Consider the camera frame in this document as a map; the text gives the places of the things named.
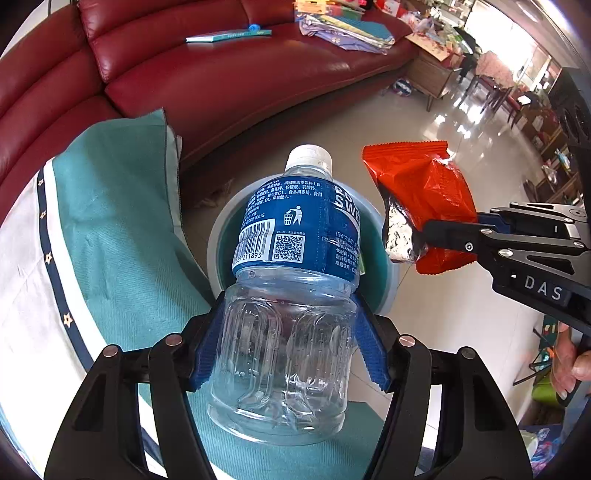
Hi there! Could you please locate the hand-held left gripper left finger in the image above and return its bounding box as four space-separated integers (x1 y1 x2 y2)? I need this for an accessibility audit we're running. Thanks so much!
44 293 227 480

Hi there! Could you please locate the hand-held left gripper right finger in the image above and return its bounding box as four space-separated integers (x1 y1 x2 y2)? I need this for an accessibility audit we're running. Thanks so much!
353 299 532 480

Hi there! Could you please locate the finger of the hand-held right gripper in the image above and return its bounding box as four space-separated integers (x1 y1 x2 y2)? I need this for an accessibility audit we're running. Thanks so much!
477 204 591 234
422 220 588 269

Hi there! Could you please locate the small red snack packet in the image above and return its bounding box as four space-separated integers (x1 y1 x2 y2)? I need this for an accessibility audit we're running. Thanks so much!
361 140 478 276

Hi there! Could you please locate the teal plastic bucket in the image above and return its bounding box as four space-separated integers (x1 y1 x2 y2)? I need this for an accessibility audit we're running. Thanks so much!
206 173 402 319

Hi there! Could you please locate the clear bottle with blue label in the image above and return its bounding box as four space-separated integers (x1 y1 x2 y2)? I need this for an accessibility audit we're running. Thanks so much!
206 144 362 446

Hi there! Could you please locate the person's right hand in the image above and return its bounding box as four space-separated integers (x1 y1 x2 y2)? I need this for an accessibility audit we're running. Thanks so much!
551 323 591 400

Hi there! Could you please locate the dining table with pink cloth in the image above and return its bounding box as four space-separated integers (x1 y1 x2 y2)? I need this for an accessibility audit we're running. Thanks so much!
462 51 522 121

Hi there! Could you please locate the wooden side table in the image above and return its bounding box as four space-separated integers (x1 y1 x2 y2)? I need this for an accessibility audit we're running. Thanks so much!
406 32 467 112

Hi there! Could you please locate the pile of clothes and papers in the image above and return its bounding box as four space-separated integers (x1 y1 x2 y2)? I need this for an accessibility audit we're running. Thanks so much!
299 14 395 55

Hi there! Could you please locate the dark red leather sofa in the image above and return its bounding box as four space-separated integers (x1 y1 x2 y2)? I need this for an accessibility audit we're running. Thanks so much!
0 0 421 259

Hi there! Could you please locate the thin teal book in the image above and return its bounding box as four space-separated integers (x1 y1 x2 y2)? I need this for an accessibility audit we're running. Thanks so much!
185 28 272 44

